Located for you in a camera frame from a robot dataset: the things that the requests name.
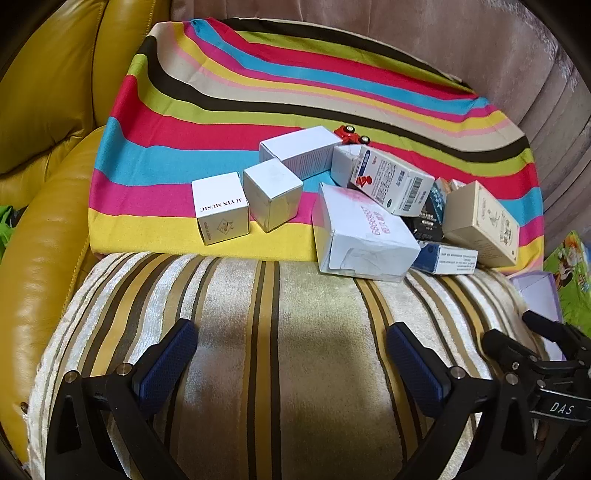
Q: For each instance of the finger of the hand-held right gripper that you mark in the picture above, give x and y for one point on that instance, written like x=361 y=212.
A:
x=551 y=332
x=508 y=353

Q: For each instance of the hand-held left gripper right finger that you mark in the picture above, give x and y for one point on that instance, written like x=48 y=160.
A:
x=415 y=369

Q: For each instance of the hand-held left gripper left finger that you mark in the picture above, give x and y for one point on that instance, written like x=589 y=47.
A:
x=168 y=364

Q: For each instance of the purple storage box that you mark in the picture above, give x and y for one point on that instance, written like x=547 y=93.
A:
x=540 y=295

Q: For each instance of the blue and white box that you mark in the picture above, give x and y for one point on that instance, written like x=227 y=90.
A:
x=448 y=258

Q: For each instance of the beige box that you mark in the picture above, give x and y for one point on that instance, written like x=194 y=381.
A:
x=478 y=217

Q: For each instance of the large white box pink print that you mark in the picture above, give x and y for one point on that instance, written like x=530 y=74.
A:
x=364 y=226

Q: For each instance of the white cube box black text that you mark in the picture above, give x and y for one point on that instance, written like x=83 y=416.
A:
x=217 y=203

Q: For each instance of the teal patterned box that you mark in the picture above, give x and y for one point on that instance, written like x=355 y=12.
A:
x=438 y=196

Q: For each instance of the white medicine box red mark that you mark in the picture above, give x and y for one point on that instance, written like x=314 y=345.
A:
x=392 y=182

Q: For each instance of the plain white cube box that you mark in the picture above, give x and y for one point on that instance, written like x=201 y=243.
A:
x=272 y=187

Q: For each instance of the long white box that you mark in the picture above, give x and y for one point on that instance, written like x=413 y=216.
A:
x=300 y=147

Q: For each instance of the green cartoon play mat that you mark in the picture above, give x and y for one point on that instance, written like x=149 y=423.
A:
x=575 y=277

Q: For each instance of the gold striped plush cushion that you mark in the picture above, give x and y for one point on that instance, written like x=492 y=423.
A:
x=300 y=323

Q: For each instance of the green cloth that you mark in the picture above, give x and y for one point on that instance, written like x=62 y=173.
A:
x=9 y=221

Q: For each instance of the red toy car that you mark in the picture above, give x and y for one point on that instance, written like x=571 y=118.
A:
x=351 y=134

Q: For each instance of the yellow leather sofa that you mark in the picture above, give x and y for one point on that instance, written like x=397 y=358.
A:
x=46 y=138

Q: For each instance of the mauve velvet fabric cover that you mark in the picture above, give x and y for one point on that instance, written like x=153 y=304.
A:
x=508 y=69

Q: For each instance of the colourful striped cloth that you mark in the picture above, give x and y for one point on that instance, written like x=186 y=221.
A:
x=277 y=92

